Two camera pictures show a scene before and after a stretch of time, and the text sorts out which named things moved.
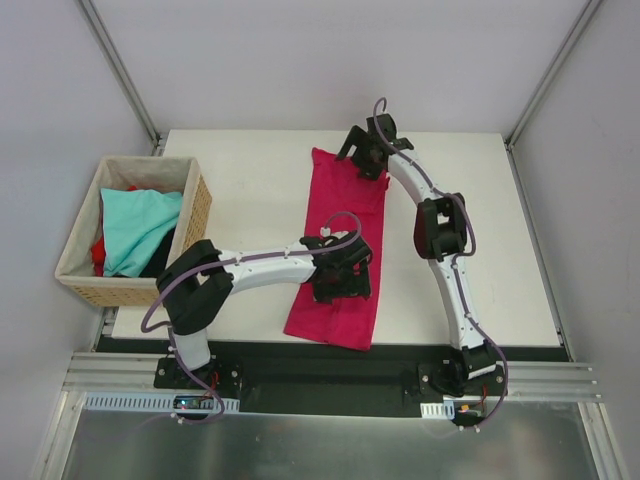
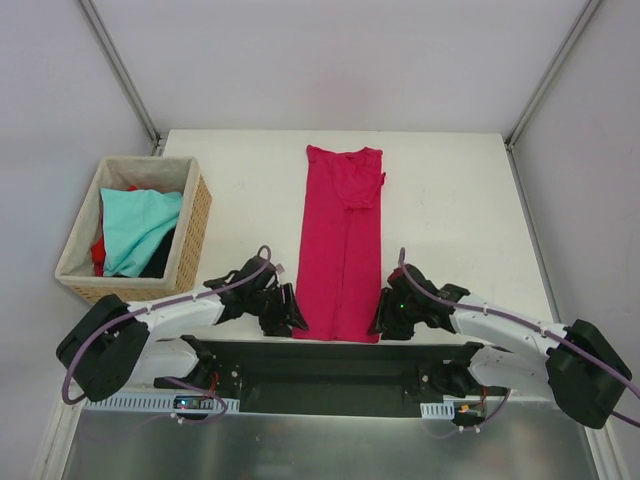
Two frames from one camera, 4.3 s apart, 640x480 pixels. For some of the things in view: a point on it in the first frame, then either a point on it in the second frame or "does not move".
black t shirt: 155,265 does not move
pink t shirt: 340,198 does not move
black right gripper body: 361,151 → 388,314
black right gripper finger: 355,137 → 383,312
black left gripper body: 342,282 → 280,310
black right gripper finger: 370,172 → 398,332
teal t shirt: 132,219 does not move
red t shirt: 98,250 does not move
